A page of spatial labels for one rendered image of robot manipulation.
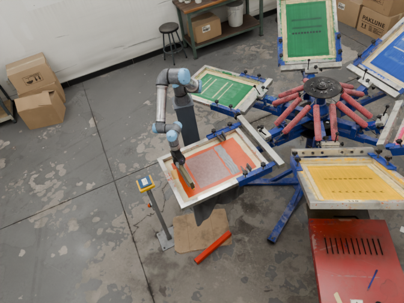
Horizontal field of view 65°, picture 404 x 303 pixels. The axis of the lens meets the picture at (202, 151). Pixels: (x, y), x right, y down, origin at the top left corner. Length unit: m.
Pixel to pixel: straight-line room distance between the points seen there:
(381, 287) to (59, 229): 3.19
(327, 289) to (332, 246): 0.26
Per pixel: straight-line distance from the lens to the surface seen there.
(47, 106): 5.26
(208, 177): 2.57
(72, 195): 4.24
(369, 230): 2.22
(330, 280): 2.02
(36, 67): 5.54
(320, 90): 2.78
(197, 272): 3.23
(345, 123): 2.94
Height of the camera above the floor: 2.95
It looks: 46 degrees down
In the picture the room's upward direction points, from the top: 11 degrees counter-clockwise
